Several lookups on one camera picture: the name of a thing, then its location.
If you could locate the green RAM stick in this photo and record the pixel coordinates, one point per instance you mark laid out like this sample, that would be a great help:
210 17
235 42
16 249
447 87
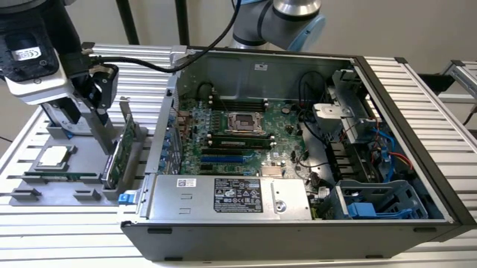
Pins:
231 143
59 176

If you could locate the long black expansion slot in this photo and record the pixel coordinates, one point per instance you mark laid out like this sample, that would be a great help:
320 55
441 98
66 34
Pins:
222 151

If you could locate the hard disk in blue carrier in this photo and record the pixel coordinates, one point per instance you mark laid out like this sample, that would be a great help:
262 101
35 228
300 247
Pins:
80 128

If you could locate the green motherboard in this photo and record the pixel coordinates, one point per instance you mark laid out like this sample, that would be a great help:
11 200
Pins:
284 139

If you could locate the blue expansion slot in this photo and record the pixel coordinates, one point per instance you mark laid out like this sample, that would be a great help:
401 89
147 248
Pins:
223 159

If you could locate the silver metal drive bracket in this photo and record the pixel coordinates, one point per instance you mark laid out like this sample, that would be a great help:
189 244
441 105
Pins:
332 111

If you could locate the aluminium side frame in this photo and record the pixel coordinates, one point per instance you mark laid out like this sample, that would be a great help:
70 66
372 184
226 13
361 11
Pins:
463 72

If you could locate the silver CPU chip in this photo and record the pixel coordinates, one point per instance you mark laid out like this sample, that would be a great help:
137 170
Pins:
55 156

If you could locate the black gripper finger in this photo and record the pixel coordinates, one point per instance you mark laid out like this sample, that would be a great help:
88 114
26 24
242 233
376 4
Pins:
70 110
111 83

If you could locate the round coin cell battery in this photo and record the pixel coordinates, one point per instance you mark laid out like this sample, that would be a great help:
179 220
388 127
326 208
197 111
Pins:
285 110

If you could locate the metal CPU socket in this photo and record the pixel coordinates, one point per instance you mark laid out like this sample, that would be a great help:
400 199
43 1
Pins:
243 121

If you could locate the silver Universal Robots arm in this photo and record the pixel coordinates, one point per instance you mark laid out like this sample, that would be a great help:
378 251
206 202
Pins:
284 16

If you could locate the silver power supply unit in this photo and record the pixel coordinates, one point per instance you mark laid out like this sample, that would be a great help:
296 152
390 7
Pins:
242 201

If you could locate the blue case latch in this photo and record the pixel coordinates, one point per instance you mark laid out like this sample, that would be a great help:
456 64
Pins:
125 199

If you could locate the black open PC case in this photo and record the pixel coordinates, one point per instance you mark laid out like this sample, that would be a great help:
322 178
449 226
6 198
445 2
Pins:
261 240

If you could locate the short black expansion slot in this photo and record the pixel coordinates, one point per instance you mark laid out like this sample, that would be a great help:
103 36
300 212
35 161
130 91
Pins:
206 167

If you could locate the green graphics card black shroud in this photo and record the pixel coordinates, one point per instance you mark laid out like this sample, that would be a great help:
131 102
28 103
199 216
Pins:
125 145

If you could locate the grey blue disk bay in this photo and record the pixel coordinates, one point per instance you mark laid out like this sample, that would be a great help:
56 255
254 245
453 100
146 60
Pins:
342 203

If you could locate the grey parts rack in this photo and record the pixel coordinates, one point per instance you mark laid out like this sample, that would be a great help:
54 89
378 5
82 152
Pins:
82 162

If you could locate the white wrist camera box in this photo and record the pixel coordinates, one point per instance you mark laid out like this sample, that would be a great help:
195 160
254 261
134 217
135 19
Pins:
38 89

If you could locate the silver finned chipset heat sink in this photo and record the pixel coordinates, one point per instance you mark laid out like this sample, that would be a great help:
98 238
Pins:
273 172

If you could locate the black upright post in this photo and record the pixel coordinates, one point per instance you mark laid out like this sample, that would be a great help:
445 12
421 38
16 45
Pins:
129 22
182 22

